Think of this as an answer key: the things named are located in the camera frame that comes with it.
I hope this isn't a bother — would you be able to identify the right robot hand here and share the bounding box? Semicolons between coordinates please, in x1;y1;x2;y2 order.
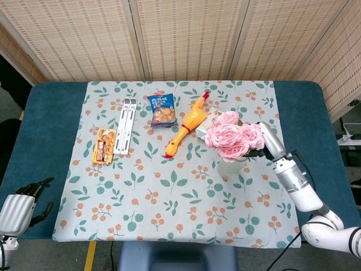
245;121;293;164

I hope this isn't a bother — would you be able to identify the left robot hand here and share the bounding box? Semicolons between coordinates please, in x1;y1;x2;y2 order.
0;177;55;237

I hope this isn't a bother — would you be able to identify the pink flower bouquet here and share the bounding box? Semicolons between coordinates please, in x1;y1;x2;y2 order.
204;111;266;163

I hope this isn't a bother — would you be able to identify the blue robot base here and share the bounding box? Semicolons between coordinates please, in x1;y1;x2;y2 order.
117;241;239;271

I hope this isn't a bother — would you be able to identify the transparent glass vase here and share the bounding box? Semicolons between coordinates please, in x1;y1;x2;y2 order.
217;156;249;179

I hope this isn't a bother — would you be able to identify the white silver snack bag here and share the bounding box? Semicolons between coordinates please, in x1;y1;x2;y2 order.
196;108;223;141

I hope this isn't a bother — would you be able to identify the yellow rubber chicken toy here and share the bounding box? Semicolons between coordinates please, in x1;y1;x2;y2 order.
163;91;211;160

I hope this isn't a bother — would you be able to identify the yellow orange snack box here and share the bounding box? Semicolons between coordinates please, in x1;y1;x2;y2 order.
91;128;117;164

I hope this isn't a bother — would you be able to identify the floral patterned tablecloth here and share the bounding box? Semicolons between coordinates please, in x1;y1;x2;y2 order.
52;80;302;249

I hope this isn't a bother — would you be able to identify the blue biscuit snack bag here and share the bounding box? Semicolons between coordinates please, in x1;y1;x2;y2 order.
146;94;179;128

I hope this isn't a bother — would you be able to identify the white folding laptop stand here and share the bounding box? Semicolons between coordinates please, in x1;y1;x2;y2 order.
113;97;139;155

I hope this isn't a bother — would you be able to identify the bamboo folding screen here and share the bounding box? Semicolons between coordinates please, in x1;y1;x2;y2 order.
0;0;361;123

